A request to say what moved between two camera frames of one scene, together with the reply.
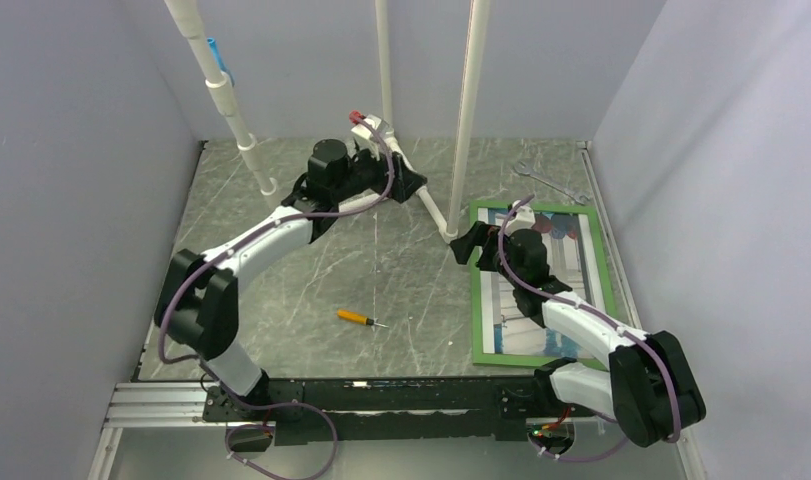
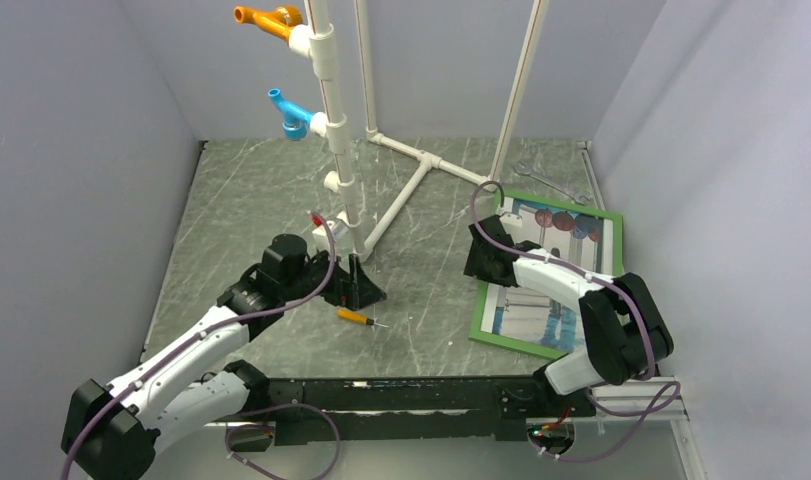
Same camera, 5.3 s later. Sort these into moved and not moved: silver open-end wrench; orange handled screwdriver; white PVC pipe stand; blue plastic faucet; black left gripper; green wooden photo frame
Moved: green wooden photo frame; white PVC pipe stand; blue plastic faucet; black left gripper
Not moved: silver open-end wrench; orange handled screwdriver
